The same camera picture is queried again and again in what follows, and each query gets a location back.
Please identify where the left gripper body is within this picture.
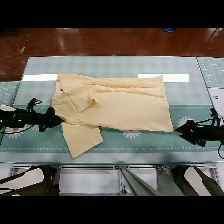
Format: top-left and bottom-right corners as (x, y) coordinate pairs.
(37, 106), (65, 133)

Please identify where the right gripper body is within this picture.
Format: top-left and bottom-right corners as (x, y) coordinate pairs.
(175, 119), (207, 148)

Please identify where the pale yellow shirt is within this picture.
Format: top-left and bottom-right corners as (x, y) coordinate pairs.
(50, 73), (175, 160)

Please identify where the black cable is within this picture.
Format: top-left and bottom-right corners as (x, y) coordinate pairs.
(217, 141), (224, 160)

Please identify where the silver frame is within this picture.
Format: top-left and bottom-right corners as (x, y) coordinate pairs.
(0, 161), (224, 197)

